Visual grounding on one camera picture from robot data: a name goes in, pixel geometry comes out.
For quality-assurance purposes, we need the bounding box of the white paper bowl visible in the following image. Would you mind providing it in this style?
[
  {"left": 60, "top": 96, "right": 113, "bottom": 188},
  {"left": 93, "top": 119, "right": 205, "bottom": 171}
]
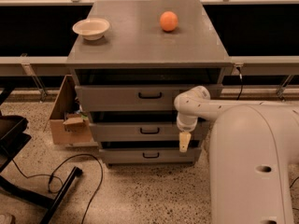
[{"left": 72, "top": 18, "right": 110, "bottom": 41}]

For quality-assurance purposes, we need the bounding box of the cardboard box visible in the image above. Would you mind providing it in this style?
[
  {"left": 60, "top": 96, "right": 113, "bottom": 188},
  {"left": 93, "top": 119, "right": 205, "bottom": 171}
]
[{"left": 50, "top": 76, "right": 93, "bottom": 146}]

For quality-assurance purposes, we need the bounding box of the grey top drawer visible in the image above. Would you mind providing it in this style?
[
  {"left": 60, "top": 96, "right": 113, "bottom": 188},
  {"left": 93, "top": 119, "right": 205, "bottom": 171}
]
[{"left": 75, "top": 84, "right": 223, "bottom": 112}]

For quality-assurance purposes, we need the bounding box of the black cable left floor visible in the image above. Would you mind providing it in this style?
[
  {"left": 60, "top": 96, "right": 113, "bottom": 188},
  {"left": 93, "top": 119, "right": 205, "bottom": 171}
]
[{"left": 11, "top": 153, "right": 105, "bottom": 224}]

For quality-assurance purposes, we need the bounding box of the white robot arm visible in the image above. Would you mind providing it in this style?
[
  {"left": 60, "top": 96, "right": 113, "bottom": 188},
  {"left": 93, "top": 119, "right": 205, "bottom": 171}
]
[{"left": 174, "top": 86, "right": 299, "bottom": 224}]

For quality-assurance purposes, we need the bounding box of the black stand frame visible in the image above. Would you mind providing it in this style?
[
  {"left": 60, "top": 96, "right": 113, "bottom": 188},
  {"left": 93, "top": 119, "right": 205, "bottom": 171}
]
[{"left": 1, "top": 91, "right": 85, "bottom": 224}]

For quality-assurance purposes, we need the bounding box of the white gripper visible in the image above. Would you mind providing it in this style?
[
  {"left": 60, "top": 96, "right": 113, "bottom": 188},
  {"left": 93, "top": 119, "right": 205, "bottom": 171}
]
[{"left": 177, "top": 113, "right": 197, "bottom": 152}]

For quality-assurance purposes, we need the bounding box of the grey metal railing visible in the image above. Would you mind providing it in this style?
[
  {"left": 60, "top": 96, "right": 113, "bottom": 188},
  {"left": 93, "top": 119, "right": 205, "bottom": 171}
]
[{"left": 0, "top": 0, "right": 299, "bottom": 103}]

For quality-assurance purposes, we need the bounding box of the grey drawer cabinet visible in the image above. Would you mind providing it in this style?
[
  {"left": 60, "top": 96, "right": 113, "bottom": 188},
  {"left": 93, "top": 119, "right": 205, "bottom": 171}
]
[{"left": 65, "top": 0, "right": 233, "bottom": 168}]

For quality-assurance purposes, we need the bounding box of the orange fruit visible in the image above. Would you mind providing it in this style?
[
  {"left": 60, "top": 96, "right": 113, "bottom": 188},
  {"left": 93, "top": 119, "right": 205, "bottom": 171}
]
[{"left": 160, "top": 11, "right": 178, "bottom": 32}]

